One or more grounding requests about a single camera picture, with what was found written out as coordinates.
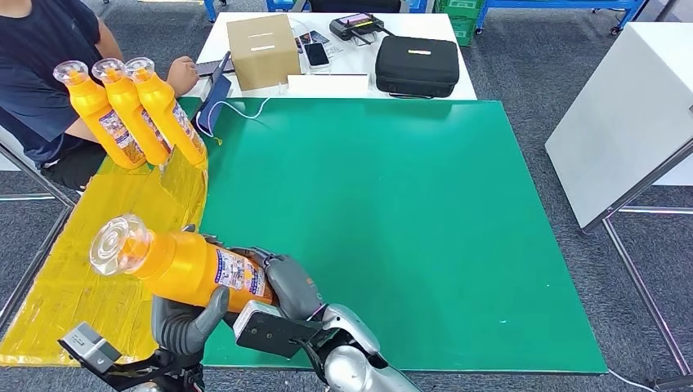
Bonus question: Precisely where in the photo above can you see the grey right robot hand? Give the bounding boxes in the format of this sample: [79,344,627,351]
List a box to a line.
[230,246,326,323]

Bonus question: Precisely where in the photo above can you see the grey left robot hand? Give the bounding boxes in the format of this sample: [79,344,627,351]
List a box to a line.
[151,224,231,355]

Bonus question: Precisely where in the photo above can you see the black zip case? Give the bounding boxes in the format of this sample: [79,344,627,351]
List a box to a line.
[374,34,461,100]

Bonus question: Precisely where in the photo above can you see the orange detergent bottle clear cap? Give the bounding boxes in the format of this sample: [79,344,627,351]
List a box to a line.
[124,56,208,166]
[91,57,173,166]
[52,59,148,171]
[89,213,275,315]

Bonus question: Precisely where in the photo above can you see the white desk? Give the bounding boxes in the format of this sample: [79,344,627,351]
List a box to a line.
[181,11,479,102]

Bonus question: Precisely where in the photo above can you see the yellow taped cardboard sheet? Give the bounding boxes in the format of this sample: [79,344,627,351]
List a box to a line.
[0,154,209,368]

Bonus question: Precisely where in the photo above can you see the tablet in blue cover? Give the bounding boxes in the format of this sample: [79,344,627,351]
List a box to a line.
[194,51,233,138]

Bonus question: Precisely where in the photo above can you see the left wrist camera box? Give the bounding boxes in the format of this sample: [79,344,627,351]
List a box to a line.
[58,323,123,374]

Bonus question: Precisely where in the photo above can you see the white charging cable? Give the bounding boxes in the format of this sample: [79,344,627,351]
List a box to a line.
[221,83,288,120]

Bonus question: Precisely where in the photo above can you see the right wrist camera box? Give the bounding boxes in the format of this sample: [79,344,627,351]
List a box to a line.
[234,300,326,359]

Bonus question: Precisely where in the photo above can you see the green plastic crates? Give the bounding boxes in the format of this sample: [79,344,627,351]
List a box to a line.
[431,0,485,48]

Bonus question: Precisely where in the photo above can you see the black smartphone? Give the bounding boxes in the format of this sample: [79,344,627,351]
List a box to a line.
[302,42,331,69]

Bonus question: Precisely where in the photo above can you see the grey metal frame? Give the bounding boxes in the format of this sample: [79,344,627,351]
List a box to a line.
[0,140,77,328]

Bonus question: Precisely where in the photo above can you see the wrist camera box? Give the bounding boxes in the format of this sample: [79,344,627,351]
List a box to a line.
[58,323,123,374]
[234,300,326,359]

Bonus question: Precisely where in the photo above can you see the brown cardboard box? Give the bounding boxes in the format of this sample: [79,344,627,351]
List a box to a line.
[226,13,302,92]

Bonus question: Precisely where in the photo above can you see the black remote controller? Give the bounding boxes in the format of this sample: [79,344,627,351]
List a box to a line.
[329,12,387,42]

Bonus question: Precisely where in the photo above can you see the person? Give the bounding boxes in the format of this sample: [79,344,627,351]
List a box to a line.
[0,0,200,190]

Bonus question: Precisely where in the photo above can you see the dark phone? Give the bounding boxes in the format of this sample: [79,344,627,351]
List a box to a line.
[194,58,235,78]

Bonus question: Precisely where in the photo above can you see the patterned phone case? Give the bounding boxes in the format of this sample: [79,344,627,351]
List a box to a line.
[298,29,331,47]

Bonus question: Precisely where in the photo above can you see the person's left hand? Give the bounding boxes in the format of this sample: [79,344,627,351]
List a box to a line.
[166,56,200,99]

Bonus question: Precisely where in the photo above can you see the green table mat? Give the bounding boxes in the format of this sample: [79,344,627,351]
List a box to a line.
[97,97,609,376]

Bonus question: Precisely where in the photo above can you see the white side table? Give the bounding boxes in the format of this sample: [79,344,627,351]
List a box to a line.
[543,22,693,380]

